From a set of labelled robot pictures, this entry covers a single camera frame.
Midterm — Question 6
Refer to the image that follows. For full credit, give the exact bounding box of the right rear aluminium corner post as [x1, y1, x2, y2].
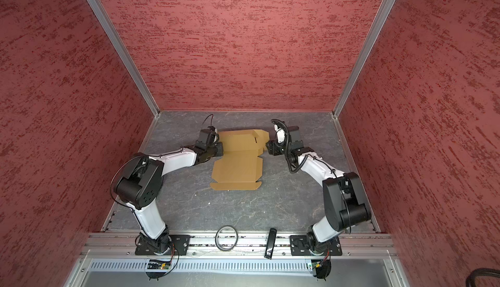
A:
[333, 0, 396, 119]

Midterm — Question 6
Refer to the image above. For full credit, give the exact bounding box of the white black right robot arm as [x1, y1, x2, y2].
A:
[266, 119, 372, 249]

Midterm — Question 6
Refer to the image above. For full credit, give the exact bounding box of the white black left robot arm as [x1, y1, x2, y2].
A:
[113, 126, 223, 254]

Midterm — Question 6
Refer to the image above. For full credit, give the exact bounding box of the brown cardboard box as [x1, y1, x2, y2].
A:
[210, 129, 270, 191]

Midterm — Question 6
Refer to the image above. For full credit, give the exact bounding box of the black rectangular remote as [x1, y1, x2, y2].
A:
[264, 228, 277, 260]

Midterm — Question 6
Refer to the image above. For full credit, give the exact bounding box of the black cable bottom right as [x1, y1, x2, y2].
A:
[465, 267, 500, 287]

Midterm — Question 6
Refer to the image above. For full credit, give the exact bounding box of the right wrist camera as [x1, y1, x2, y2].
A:
[274, 124, 286, 145]

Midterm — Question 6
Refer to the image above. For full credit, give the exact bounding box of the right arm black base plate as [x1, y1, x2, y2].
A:
[289, 232, 342, 257]

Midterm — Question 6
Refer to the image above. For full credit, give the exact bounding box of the left rear aluminium corner post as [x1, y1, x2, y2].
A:
[86, 0, 161, 119]

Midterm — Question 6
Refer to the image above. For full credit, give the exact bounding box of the black cable ring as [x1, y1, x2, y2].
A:
[214, 225, 239, 252]

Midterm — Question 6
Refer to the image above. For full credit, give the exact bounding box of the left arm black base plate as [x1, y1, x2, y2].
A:
[135, 233, 191, 257]

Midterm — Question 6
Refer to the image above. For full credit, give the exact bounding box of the aluminium front frame rail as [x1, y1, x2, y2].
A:
[80, 231, 399, 260]

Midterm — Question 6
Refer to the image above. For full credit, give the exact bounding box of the aluminium corner post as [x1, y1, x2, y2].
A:
[333, 0, 396, 119]
[86, 0, 161, 119]

